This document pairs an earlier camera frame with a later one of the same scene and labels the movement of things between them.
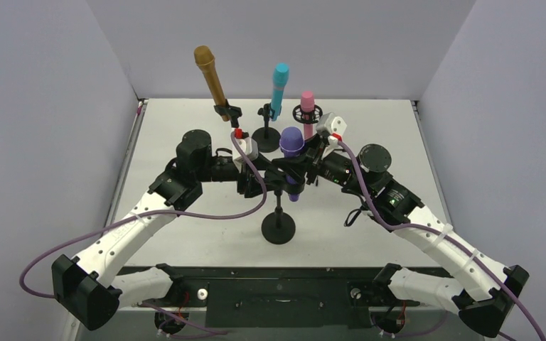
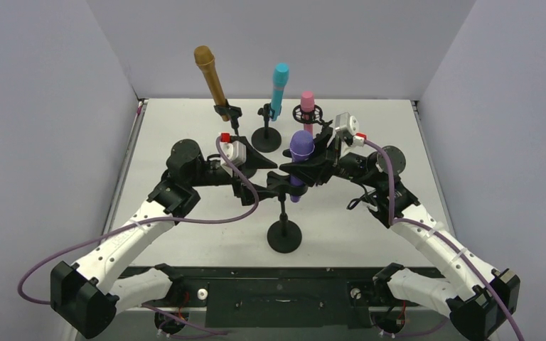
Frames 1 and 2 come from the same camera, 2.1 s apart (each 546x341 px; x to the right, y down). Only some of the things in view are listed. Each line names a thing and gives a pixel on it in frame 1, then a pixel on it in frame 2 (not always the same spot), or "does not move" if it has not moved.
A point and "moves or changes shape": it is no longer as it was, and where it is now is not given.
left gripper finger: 262,163 does not move
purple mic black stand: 279,228 moves or changes shape
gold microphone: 205,58 does not move
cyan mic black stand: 266,139 does not move
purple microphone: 292,143 moves or changes shape
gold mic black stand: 232,111 does not move
